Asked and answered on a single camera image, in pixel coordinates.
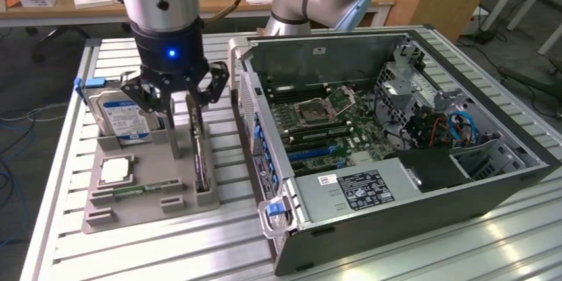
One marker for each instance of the hard disk with blue label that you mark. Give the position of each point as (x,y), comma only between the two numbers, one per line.
(123,119)

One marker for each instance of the dark grey open PC case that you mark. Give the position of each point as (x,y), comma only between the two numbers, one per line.
(396,221)

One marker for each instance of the dark chair base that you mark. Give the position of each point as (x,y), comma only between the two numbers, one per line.
(526,80)

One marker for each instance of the metal disk bay cage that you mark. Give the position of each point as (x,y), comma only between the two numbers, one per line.
(396,90)

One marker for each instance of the grey parts rack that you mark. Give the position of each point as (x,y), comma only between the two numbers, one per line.
(145,210)

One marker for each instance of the black RAM slot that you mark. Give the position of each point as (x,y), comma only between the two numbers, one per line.
(295,87)
(297,92)
(318,130)
(298,96)
(295,83)
(321,136)

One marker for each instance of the grey power supply with label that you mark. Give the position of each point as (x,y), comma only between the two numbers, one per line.
(352,192)

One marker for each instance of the graphics card with green PCB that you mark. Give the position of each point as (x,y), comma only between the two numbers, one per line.
(202,162)

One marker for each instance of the CPU socket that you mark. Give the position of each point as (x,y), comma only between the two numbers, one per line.
(313,113)

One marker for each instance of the green motherboard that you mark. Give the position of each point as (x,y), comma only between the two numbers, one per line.
(352,129)

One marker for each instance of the metal socket cover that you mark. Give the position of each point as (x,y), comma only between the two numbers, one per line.
(342,98)

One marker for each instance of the grey disk bay tray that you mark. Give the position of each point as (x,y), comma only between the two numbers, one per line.
(482,159)

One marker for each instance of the blue case latch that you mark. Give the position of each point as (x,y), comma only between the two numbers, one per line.
(274,210)

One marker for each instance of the silver chipset heatsink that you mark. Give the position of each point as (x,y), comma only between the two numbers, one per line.
(362,158)

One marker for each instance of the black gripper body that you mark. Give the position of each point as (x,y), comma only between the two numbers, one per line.
(169,47)

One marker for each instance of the white barcode sticker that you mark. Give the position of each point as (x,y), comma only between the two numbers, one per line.
(319,50)

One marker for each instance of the green RAM stick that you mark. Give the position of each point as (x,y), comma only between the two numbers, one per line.
(137,190)

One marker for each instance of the CPU with silver lid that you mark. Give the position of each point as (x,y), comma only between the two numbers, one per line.
(115,170)

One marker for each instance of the blue expansion slot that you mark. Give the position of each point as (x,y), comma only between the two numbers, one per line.
(307,152)

